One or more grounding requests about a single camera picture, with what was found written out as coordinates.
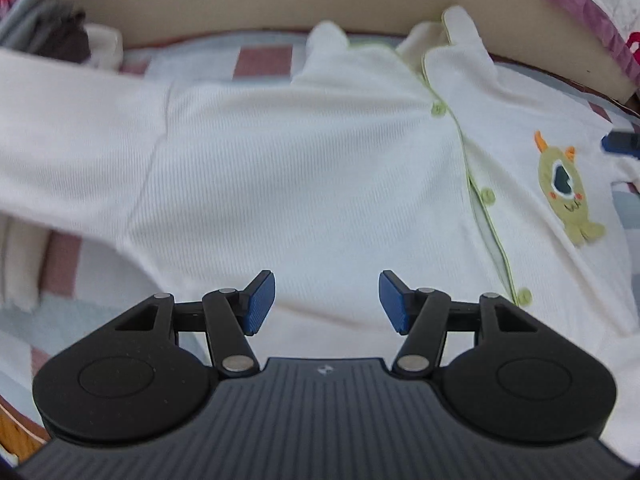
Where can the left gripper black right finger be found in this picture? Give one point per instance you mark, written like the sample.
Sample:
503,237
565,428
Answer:
496,367

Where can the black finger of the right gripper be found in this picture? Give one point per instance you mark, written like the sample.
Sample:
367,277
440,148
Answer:
622,143

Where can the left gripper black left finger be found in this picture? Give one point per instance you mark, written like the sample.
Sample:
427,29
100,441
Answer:
153,368

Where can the white baby cardigan monster patch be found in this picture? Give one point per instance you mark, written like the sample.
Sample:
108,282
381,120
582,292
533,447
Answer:
350,185

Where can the dark folded clothes pile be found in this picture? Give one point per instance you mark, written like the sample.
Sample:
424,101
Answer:
59,30

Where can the checkered pink grey bedsheet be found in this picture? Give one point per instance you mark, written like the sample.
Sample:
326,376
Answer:
100,269

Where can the beige mattress side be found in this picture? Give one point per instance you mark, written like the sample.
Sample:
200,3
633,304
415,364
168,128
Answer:
534,32

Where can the wooden bed frame edge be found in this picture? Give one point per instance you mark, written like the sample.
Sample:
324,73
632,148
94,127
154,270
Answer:
22,430

